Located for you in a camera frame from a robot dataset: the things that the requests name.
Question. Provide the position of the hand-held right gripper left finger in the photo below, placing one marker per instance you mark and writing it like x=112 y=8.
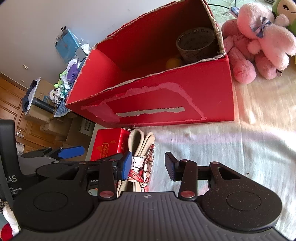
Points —
x=126 y=165

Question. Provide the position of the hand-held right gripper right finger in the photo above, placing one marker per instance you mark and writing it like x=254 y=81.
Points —
x=170 y=166

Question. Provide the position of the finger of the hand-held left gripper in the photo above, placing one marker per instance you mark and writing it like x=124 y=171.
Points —
x=97 y=162
x=71 y=152

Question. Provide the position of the small red gift box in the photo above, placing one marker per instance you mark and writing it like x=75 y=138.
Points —
x=108 y=143

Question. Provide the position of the beige patterned cloth bag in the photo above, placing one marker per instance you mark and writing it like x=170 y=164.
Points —
x=138 y=143

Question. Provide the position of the red cardboard box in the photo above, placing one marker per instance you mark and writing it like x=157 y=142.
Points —
x=161 y=97

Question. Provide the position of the yellow gourd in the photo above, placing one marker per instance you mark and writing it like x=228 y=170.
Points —
x=174 y=63

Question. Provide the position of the printed packing tape roll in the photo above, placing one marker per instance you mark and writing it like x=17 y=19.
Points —
x=196 y=49

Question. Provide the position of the pile of cardboard boxes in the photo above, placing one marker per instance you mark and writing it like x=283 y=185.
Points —
x=69 y=129

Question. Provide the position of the blue checkered cloth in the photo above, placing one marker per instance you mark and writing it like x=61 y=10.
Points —
x=61 y=109

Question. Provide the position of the black cylinder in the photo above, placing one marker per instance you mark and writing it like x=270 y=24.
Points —
x=44 y=105

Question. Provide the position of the small white plush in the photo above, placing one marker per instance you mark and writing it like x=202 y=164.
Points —
x=53 y=95

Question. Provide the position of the brown cardboard box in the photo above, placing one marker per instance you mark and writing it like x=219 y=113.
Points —
x=44 y=90

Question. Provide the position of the dark blue cloth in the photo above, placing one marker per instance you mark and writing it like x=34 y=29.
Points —
x=29 y=95

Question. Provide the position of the green toy figure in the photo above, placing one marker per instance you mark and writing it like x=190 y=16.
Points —
x=60 y=81

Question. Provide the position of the purple small box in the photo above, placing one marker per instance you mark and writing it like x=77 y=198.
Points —
x=72 y=74

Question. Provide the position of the white crumpled paper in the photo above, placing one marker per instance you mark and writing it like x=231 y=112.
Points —
x=87 y=49

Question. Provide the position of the blue plastic bag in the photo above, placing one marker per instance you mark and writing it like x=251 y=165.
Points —
x=67 y=44

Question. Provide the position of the dark pink plush toy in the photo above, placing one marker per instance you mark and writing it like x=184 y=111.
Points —
x=242 y=69

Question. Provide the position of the light pink plush toy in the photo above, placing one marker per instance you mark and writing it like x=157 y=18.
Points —
x=270 y=39

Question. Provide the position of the green plush toy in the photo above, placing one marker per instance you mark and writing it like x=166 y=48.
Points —
x=286 y=7

